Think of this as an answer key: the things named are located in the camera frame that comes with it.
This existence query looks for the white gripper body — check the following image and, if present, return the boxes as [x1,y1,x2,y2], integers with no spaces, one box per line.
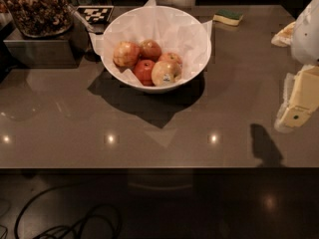
[291,0,319,65]

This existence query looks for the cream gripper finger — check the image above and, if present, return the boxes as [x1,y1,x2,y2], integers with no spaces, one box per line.
[271,22,295,47]
[274,65,319,132]

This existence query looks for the yellow-red apple with sticker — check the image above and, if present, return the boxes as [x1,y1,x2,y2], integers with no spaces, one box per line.
[152,61,181,87]

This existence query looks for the white paper bowl liner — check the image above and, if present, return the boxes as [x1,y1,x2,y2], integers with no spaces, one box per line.
[89,0,213,88]

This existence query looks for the red-yellow apple right back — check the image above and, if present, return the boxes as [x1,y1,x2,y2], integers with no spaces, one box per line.
[159,52,182,66]

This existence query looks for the red apple back centre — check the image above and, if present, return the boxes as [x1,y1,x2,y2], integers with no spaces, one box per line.
[140,39,161,62]

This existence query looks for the red apple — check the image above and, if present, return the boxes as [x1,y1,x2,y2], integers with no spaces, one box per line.
[140,39,161,62]
[133,60,155,87]

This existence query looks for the red apple front centre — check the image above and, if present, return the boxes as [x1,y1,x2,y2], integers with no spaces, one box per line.
[133,60,155,87]

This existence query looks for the yellow-red apple left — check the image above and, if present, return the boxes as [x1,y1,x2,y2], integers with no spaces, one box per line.
[113,41,141,68]

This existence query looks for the yellow green sponge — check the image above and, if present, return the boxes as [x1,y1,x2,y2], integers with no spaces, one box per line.
[213,9,243,26]

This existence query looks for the black white marker card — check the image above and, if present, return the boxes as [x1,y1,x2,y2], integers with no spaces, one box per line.
[77,5,114,24]

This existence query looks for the grey metal box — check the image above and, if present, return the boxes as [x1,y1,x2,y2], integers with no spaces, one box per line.
[4,19,89,69]

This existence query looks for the glass jar of nuts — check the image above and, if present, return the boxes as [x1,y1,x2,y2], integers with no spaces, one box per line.
[2,0,73,38]

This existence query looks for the black floor cable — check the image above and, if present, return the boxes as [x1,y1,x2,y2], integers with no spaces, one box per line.
[0,182,123,239]

